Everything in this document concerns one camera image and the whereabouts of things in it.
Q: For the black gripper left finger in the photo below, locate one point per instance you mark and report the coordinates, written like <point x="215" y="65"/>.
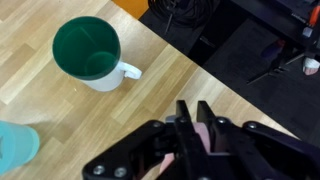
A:
<point x="134" y="155"/>

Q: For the teal plastic cup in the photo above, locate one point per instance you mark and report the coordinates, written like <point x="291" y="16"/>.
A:
<point x="18" y="145"/>

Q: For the black orange clamp near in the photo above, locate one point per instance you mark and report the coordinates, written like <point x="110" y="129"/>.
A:
<point x="280" y="54"/>

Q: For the black orange clamp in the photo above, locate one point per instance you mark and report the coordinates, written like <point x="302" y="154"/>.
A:
<point x="280" y="54"/>
<point x="307" y="31"/>

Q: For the black orange clamp far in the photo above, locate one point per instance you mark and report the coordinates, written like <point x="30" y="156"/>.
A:
<point x="307" y="31"/>

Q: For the pink plastic cup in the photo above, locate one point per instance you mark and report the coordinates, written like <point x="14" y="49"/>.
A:
<point x="202" y="131"/>

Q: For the white mug green interior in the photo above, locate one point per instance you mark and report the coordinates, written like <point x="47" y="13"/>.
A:
<point x="88" y="49"/>

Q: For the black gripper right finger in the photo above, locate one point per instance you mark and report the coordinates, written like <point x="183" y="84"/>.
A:
<point x="263" y="152"/>

